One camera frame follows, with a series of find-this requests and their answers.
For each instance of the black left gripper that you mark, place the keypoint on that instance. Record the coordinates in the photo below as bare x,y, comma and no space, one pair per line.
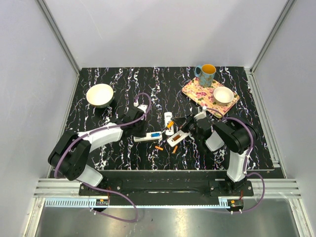
143,121

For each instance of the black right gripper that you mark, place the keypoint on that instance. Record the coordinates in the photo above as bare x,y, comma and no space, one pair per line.
184,121

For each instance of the white remote black batteries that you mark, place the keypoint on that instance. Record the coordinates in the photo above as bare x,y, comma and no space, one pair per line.
167,119

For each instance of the white remote orange compartment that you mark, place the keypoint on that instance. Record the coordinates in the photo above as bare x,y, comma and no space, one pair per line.
177,138

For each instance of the white remote blue battery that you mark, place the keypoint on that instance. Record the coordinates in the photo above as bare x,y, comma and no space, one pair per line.
151,136

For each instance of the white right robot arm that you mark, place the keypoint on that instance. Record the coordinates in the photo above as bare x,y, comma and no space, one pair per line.
236,134

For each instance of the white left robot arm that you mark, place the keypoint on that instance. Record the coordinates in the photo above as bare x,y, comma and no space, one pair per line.
69,156

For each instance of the floral wooden board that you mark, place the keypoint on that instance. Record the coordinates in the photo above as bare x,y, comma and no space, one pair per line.
204,97

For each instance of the cream ceramic bowl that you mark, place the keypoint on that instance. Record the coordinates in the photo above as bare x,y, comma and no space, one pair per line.
100,95

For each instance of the small white cup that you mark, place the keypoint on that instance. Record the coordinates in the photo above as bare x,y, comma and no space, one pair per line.
223,95

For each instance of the blue floral mug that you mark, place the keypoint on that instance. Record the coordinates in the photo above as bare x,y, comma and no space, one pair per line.
205,74

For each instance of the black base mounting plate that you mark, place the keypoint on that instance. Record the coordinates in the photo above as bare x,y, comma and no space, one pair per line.
206,182

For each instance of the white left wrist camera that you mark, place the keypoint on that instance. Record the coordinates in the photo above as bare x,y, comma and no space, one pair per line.
143,108

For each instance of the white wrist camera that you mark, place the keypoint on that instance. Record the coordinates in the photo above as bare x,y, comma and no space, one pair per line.
201,113
143,108

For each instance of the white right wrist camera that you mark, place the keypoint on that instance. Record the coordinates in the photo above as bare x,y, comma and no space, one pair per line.
201,113

